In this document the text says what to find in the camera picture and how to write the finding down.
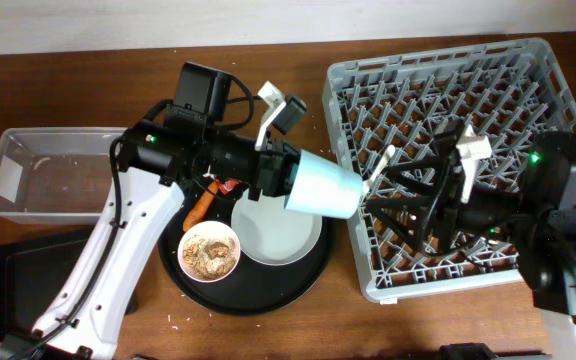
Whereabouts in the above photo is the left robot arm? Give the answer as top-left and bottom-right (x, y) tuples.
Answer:
(0, 62), (307, 359)

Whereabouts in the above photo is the white plastic spoon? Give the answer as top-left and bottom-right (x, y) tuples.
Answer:
(362, 145), (396, 196)

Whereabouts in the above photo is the orange carrot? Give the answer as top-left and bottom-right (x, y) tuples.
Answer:
(183, 180), (219, 231)

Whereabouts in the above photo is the light grey plate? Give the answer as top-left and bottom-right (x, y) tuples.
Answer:
(231, 190), (323, 266)

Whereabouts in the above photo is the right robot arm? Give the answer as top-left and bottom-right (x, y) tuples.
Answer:
(365, 124), (576, 359)

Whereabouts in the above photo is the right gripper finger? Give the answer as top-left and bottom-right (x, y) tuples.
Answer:
(383, 157), (448, 193)
(365, 197), (443, 252)

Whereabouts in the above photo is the grey dishwasher rack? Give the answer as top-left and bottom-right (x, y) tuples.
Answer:
(322, 38), (576, 304)

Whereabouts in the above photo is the black rectangular tray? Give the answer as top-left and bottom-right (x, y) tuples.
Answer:
(0, 227), (92, 342)

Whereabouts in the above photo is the bowl with food scraps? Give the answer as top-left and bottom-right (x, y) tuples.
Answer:
(177, 221), (241, 283)

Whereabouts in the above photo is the round black tray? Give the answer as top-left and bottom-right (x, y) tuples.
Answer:
(158, 178), (336, 316)

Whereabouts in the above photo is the red snack wrapper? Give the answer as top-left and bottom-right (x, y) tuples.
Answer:
(217, 179), (240, 195)

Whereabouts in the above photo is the clear plastic bin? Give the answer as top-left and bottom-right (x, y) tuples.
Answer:
(0, 127), (124, 225)

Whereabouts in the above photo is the blue cup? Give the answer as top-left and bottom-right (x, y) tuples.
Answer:
(284, 150), (363, 219)

